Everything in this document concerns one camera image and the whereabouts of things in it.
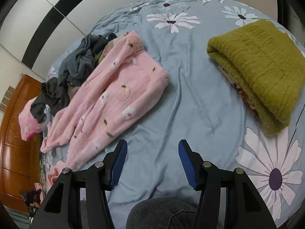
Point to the folded patterned garment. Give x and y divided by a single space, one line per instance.
238 89

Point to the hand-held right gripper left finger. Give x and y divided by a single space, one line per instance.
119 162

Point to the green folded fuzzy blanket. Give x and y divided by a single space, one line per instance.
262 64

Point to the dark grey crumpled garment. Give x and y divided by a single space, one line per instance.
53 95

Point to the white wardrobe with black stripe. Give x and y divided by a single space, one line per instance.
71 2

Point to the pink fleece flower pants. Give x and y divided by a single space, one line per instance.
114 95

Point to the grey-blue crumpled garment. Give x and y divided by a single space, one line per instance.
78 62

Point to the blue-grey floral bed sheet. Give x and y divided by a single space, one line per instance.
197 100

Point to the person's grey trouser leg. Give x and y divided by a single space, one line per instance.
157 214

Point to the pink dotted cloth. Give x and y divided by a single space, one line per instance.
27 121

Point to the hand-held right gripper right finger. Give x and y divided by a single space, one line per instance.
187 162

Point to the beige printed cloth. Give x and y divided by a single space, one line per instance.
107 49

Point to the dark patterned cloth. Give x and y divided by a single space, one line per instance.
31 199

